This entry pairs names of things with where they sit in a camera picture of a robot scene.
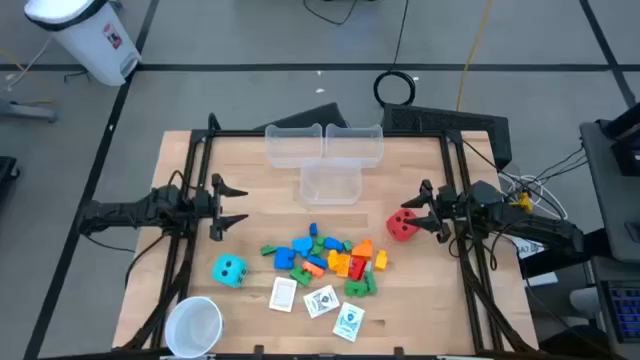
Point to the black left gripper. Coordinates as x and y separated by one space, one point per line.
216 210

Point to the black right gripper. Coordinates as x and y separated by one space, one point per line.
450 207

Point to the red foam die cube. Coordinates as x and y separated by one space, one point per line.
397 229

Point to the teal round object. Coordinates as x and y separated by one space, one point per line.
227 270

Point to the orange toy block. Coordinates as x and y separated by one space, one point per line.
363 250

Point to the small green toy block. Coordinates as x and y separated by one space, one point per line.
347 246

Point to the red toy block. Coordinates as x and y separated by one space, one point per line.
357 269

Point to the yellow-orange toy brick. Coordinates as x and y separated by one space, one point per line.
344 266

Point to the blue studded toy brick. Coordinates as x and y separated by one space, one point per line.
317 261

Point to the white teal card pack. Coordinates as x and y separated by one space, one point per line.
348 321

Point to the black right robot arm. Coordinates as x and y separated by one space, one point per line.
540 227

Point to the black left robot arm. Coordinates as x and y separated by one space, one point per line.
125 212

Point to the yellow toy block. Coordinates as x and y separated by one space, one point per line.
381 261
332 260

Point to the clear plastic bin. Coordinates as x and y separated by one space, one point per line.
330 185
292 147
355 145

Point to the small blue toy block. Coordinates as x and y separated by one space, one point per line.
313 230

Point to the orange studded toy brick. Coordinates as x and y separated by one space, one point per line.
313 270

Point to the white paper label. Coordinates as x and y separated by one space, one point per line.
530 248

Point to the white paper cup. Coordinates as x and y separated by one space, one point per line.
192 327

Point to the white playing card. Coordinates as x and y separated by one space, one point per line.
321 301

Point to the black table clamp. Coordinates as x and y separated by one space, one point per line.
258 348
398 350

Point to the grey side desk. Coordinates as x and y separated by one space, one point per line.
610 200

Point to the white pedal trash bin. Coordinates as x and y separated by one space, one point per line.
95 45

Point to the grey stand base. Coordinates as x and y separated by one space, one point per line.
30 111

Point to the black backlit keyboard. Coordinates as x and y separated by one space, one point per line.
625 310

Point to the black metal table frame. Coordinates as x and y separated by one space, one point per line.
240 133

